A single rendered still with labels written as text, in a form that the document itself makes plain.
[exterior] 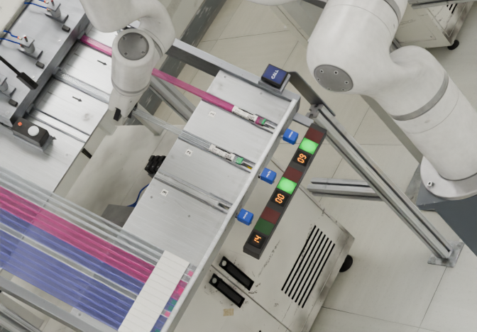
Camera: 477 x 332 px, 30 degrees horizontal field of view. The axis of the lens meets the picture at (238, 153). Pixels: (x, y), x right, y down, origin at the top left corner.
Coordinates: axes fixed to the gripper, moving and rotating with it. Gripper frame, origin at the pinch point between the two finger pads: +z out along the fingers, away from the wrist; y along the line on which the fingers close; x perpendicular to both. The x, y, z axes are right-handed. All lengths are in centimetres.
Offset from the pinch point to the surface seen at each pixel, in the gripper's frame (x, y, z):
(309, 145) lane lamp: 40.5, -11.7, -5.3
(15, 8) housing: -34.7, -7.1, -1.2
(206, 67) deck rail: 10.3, -19.0, 0.8
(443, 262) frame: 89, -20, 38
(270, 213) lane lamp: 40.3, 7.3, -5.2
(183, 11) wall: -37, -126, 186
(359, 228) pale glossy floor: 68, -28, 68
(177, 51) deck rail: 2.2, -19.0, 1.3
